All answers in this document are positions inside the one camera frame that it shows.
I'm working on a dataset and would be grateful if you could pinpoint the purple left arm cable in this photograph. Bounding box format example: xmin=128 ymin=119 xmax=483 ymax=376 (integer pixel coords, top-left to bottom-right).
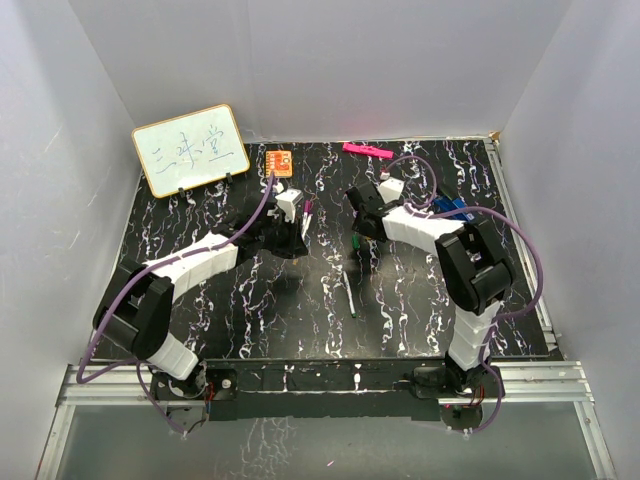
xmin=77 ymin=172 xmax=279 ymax=441

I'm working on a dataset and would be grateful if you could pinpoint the white pen with magenta end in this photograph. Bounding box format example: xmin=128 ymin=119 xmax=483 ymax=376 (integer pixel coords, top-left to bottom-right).
xmin=301 ymin=213 xmax=311 ymax=239

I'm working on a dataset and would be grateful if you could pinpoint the small whiteboard with wooden frame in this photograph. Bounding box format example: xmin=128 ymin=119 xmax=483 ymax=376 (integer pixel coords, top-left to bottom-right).
xmin=131 ymin=104 xmax=250 ymax=199

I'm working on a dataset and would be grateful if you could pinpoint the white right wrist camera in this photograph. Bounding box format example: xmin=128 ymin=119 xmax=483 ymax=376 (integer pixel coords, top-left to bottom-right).
xmin=377 ymin=171 xmax=405 ymax=204

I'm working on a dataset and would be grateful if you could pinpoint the aluminium front rail frame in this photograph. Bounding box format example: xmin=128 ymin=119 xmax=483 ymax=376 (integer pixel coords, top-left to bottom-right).
xmin=37 ymin=360 xmax=617 ymax=479

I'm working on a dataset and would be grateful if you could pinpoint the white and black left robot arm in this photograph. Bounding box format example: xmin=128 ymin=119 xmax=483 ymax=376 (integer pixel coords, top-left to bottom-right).
xmin=93 ymin=200 xmax=308 ymax=399

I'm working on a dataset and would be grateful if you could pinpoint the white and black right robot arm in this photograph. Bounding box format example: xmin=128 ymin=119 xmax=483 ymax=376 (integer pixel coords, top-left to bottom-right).
xmin=346 ymin=183 xmax=515 ymax=397

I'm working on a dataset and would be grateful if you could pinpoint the orange spiral notebook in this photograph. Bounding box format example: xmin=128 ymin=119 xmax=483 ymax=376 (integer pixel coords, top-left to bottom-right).
xmin=265 ymin=150 xmax=293 ymax=178

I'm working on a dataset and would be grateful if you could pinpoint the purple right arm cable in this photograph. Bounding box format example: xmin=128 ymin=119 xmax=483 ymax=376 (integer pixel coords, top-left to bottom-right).
xmin=382 ymin=154 xmax=544 ymax=435

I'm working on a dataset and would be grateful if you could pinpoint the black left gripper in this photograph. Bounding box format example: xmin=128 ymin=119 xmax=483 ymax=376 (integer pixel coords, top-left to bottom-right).
xmin=257 ymin=214 xmax=307 ymax=261

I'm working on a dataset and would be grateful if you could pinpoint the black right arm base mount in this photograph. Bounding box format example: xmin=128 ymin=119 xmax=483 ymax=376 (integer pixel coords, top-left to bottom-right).
xmin=393 ymin=365 xmax=505 ymax=420

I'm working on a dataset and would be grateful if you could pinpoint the blue stapler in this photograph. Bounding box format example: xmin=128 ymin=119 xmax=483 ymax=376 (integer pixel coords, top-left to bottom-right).
xmin=434 ymin=196 xmax=475 ymax=222

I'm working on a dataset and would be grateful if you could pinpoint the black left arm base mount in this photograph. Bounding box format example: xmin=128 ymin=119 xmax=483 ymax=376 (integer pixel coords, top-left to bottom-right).
xmin=150 ymin=367 xmax=239 ymax=426

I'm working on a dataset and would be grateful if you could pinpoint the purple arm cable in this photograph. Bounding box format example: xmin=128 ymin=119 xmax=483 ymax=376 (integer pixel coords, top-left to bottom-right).
xmin=77 ymin=172 xmax=279 ymax=441
xmin=382 ymin=154 xmax=544 ymax=435

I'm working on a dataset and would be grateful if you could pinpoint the white pen with green end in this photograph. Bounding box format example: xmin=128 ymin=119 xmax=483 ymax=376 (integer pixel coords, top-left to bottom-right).
xmin=342 ymin=271 xmax=357 ymax=318

